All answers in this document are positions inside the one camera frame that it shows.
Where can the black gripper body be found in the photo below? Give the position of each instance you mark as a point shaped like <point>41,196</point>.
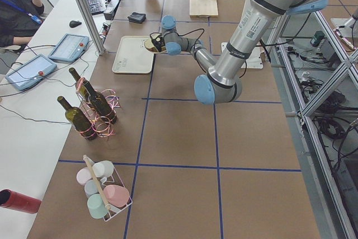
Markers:
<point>160,44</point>

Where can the bread slice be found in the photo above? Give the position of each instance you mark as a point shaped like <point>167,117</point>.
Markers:
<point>149,43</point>

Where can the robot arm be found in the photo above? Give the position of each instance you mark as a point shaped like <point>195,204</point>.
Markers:
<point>171,42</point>
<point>221,82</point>

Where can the cream bear serving tray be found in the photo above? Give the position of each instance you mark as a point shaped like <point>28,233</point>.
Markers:
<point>132,57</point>

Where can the white plate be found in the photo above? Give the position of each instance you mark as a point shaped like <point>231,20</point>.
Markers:
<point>154,50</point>

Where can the grey folded cloth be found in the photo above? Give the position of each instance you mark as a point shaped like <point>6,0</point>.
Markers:
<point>137,18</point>

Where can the wooden cutting board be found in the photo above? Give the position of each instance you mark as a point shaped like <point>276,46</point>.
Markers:
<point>203,8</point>

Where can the black keyboard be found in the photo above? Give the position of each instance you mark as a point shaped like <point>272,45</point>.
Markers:
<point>96,6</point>

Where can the dark green wine bottle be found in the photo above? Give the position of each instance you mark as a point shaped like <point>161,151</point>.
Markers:
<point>78,119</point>
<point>100,104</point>
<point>77,77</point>

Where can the black computer mouse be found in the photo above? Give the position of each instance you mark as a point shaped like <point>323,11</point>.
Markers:
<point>74,23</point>

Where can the blue teach pendant tablet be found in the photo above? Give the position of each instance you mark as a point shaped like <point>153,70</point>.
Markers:
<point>31,73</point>
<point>69,48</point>

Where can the white cup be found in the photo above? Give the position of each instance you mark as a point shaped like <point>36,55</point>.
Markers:
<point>103,169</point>

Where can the seated person in black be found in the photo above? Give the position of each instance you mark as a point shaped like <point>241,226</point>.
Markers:
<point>20,20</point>

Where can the salmon pink cup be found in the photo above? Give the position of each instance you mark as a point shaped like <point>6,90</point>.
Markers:
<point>117,195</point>

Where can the grey cup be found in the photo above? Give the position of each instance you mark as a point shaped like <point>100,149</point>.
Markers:
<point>90,188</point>

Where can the mint green cup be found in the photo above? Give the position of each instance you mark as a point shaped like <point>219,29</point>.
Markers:
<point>96,206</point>

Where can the red cylinder tube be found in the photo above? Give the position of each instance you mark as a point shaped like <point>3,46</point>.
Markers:
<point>19,202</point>

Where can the aluminium frame post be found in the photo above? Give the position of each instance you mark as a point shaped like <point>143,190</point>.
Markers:
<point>91,26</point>

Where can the copper wire bottle rack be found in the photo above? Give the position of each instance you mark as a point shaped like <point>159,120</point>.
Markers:
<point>101,125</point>

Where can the white wire cup rack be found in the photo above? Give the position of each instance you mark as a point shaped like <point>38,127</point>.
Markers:
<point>101,183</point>

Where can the aluminium frame rail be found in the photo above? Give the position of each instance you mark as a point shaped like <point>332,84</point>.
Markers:
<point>316,70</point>

